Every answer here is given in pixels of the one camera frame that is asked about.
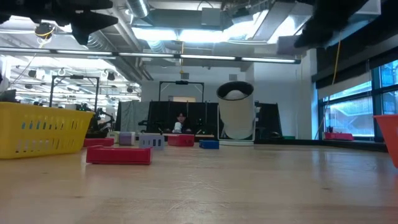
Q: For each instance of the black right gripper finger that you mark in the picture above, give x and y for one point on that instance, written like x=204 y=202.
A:
x=314 y=37

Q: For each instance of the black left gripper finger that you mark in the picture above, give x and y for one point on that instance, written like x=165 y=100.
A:
x=90 y=23
x=87 y=4

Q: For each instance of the yellow plastic basket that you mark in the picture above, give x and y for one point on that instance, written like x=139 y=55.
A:
x=40 y=130

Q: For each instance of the purple plug adapter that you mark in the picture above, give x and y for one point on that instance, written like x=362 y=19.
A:
x=127 y=138

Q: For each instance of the orange plastic basket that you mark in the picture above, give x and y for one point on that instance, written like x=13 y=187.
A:
x=388 y=133

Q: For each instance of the red digital clock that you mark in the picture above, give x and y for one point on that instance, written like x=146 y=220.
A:
x=99 y=142
x=118 y=155

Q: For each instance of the red rectangular box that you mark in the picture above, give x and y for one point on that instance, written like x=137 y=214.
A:
x=181 y=140

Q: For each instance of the blue digital clock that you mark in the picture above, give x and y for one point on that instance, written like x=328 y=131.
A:
x=209 y=144

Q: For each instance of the background black robot arm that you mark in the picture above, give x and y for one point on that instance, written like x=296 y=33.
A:
x=99 y=124

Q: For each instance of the black monitor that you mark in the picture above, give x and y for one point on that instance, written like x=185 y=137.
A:
x=7 y=96

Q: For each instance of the grey fabric partition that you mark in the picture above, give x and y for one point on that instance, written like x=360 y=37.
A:
x=132 y=113

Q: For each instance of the red bin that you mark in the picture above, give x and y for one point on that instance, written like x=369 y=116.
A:
x=339 y=136

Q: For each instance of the grey ceiling box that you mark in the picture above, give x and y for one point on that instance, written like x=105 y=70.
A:
x=211 y=17

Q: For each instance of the ceiling light strip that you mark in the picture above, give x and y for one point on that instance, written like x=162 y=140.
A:
x=205 y=57

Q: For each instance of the black fabric partition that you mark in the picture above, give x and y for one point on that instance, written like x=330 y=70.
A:
x=161 y=115

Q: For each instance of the white cylindrical device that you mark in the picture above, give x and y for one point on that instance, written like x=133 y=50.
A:
x=177 y=127

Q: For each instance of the silver round air duct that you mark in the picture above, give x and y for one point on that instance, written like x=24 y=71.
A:
x=138 y=7

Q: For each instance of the black rig frame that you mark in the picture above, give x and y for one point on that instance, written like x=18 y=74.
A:
x=76 y=76

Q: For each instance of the black partition frame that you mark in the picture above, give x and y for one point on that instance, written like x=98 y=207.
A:
x=182 y=82

